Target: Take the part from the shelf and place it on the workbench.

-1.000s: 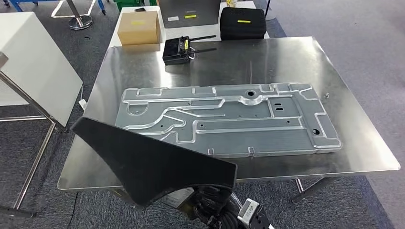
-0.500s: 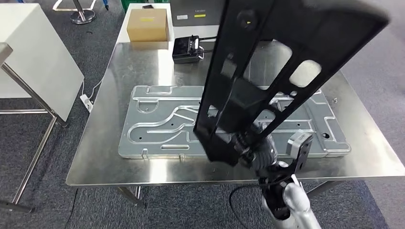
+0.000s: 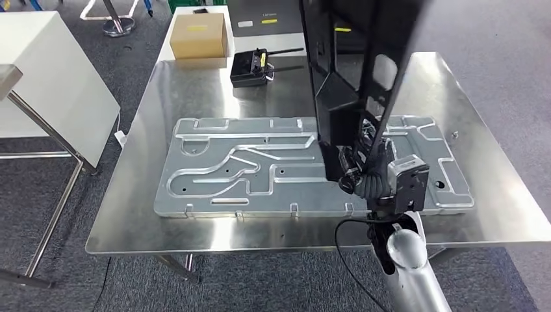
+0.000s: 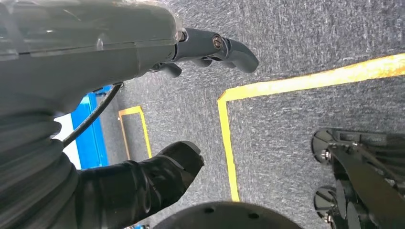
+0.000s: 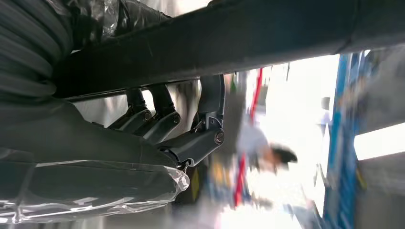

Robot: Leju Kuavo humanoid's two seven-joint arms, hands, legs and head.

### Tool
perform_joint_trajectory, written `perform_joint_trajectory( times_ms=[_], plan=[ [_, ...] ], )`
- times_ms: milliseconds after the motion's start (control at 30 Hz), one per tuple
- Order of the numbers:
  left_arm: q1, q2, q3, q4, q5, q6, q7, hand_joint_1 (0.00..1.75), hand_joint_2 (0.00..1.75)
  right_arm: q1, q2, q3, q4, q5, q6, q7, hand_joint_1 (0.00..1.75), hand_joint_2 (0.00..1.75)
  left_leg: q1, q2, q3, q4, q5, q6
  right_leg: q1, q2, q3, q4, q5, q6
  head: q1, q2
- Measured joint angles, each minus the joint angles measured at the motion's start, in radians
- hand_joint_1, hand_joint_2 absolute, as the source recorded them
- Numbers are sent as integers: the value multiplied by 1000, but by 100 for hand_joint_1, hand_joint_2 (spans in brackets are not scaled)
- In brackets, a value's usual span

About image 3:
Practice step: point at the cardboard box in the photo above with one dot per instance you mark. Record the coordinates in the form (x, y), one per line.
(198, 38)

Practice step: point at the chrome pole stand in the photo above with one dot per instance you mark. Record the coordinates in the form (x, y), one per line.
(118, 28)

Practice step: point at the small bolt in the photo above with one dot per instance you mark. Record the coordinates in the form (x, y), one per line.
(454, 136)

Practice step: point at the black remote with antennas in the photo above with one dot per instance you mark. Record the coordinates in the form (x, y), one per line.
(245, 71)

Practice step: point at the black flat case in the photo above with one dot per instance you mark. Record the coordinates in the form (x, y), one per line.
(284, 13)

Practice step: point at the green crate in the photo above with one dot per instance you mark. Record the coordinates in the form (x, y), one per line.
(185, 5)

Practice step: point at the stamped sheet metal panel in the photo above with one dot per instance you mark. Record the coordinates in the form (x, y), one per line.
(258, 189)

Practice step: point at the white power adapter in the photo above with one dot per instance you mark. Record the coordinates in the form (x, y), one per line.
(121, 139)

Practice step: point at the white table steel legs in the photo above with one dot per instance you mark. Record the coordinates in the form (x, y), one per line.
(43, 64)

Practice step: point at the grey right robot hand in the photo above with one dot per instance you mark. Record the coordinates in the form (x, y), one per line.
(349, 170)

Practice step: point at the stainless steel workbench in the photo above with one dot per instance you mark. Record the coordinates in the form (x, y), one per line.
(215, 232)

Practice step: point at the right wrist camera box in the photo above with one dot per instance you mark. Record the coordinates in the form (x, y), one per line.
(409, 185)

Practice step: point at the black plastic panel part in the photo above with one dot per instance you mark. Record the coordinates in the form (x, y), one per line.
(335, 103)

